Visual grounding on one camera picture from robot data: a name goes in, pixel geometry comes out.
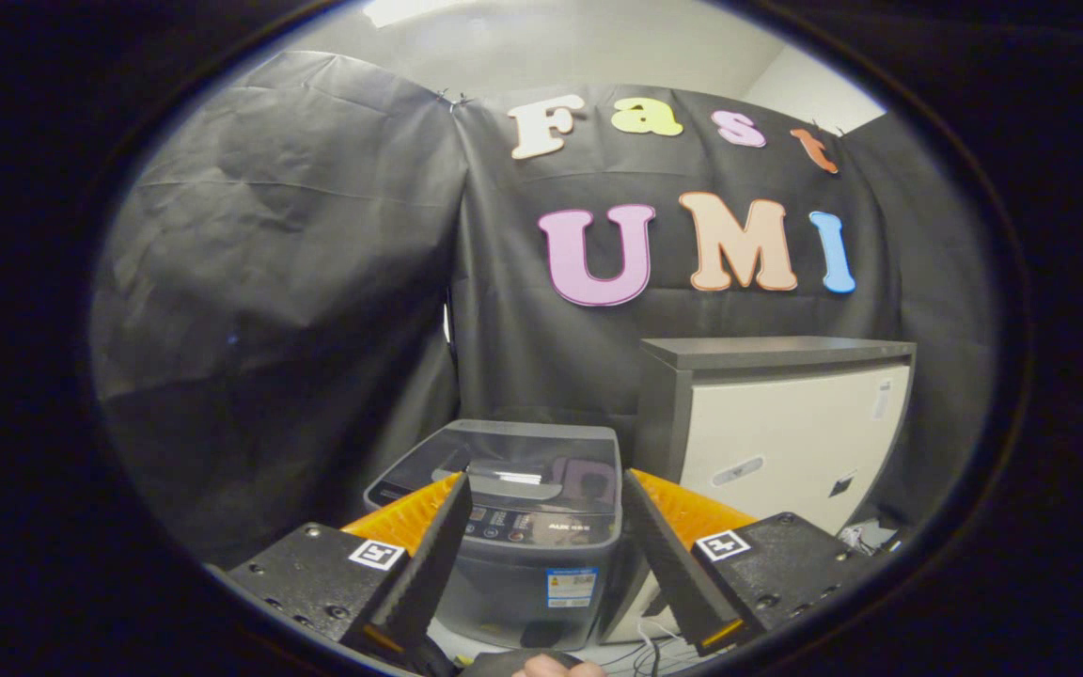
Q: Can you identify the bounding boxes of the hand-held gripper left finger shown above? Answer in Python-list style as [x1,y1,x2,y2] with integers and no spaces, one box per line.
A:
[208,473,474,656]

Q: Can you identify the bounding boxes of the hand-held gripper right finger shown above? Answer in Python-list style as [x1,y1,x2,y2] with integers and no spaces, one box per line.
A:
[621,469,881,656]

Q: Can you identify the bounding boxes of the grey washing machine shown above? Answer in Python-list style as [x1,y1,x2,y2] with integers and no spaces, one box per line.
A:
[363,420,625,653]

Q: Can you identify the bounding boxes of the person's leg in dark trousers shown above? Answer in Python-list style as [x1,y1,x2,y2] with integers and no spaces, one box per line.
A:
[408,636,585,677]

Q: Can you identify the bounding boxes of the clear plastic bag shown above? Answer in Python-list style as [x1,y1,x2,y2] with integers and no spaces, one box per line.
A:
[836,520,902,558]

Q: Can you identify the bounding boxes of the black backdrop cloth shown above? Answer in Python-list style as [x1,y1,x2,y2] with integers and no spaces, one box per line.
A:
[90,49,998,570]

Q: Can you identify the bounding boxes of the black floor cables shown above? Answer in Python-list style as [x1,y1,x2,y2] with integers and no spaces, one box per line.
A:
[634,616,698,674]

